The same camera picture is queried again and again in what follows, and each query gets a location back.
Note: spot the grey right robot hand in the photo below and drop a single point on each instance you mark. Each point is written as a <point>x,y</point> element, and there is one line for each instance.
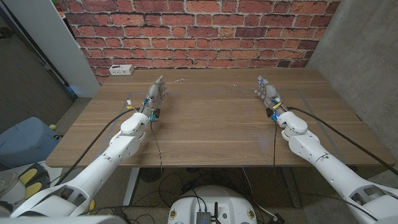
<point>270,93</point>

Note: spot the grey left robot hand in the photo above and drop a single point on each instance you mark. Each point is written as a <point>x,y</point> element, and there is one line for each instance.
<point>154,93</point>

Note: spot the clear cellophane sheet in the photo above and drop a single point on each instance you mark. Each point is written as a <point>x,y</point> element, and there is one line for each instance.
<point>205,102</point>

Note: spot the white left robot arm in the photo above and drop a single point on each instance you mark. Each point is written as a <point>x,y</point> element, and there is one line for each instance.
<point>102,161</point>

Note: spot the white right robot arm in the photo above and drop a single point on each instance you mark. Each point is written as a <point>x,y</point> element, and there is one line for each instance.
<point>326,165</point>

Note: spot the small grey electronics box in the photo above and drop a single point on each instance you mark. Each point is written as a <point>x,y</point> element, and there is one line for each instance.
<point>203,217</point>

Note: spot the white power strip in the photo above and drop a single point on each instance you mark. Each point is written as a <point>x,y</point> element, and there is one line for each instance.
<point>121,70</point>

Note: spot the red brick print backdrop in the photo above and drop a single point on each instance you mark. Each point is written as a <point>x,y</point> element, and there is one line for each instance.
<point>199,31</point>

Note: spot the round black floor fan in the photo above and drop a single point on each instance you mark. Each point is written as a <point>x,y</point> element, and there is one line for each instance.
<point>152,174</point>

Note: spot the white table leg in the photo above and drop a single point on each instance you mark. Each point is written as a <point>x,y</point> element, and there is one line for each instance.
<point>130,186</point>

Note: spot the dark grey table leg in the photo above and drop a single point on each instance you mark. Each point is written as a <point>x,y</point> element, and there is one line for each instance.
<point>292,193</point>

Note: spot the yellow green ball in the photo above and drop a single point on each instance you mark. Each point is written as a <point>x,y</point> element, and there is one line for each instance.
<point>53,127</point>

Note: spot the white robot torso base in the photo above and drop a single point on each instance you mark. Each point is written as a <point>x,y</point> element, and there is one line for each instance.
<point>230,199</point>

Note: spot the white cabinet panel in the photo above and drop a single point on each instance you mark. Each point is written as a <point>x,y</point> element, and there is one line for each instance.
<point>56,31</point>

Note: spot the yellow curved floor object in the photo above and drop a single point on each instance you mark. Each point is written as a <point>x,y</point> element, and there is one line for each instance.
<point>92,204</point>

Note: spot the short black antenna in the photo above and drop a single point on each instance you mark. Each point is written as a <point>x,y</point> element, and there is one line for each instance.
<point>215,210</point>

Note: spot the blue storage bin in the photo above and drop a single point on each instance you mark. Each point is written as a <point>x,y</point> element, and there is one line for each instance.
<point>25,140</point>

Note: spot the black yellow foot pedal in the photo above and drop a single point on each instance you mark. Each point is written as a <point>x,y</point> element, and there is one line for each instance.
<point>40,177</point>

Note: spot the white robot chest rim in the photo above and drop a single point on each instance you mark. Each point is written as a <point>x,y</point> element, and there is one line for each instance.
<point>62,220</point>

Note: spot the white sneaker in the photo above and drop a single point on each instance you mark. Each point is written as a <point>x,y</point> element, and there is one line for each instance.
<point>7,182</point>

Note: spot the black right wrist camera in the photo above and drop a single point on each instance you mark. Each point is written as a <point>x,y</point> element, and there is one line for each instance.
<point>269,112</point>

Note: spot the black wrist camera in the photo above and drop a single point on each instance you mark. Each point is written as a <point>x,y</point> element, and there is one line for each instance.
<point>156,113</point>
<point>269,112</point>

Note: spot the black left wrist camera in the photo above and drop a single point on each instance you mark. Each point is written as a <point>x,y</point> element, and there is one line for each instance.
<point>156,113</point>

